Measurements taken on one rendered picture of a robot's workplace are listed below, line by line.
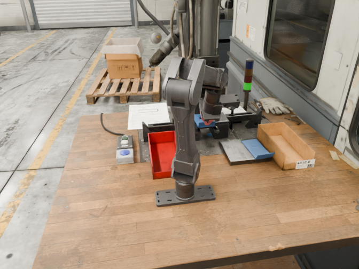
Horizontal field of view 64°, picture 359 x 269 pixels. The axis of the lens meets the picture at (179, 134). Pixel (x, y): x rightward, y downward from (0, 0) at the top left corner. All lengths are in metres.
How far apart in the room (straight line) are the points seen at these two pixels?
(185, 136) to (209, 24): 0.48
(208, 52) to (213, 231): 0.66
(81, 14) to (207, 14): 9.53
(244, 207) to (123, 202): 0.40
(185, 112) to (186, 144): 0.11
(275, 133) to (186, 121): 0.65
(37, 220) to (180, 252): 1.72
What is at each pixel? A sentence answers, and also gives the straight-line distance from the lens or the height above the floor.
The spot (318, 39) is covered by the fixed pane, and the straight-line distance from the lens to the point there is 1.69.
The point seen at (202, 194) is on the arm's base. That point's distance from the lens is 0.99.
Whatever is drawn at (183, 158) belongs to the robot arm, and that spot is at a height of 1.06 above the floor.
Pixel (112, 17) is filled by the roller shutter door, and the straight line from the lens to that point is 10.43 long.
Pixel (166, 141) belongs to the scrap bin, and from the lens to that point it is 1.27.
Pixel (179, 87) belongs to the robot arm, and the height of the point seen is 1.30.
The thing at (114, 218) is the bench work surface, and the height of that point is 0.90.
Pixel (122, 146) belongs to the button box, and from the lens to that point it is 1.23.
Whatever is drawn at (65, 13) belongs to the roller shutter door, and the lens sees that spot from 10.69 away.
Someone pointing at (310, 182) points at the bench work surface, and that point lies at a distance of 1.14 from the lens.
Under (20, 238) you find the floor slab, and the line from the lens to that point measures 2.36.
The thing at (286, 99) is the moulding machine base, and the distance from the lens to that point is 1.93.
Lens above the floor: 1.56
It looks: 30 degrees down
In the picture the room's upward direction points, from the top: 1 degrees counter-clockwise
